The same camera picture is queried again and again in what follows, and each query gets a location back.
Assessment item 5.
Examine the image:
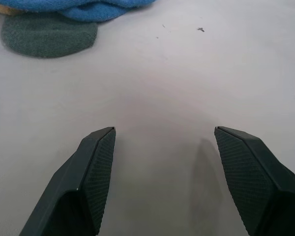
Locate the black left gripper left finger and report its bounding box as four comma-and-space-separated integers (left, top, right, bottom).
19, 126, 117, 236

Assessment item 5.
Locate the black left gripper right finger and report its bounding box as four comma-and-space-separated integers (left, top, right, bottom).
214, 126, 295, 236

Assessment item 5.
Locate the blue knitted cloth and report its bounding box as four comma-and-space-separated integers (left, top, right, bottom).
0, 0, 156, 24

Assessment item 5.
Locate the dark green knitted cloth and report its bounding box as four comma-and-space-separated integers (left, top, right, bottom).
0, 11, 98, 59

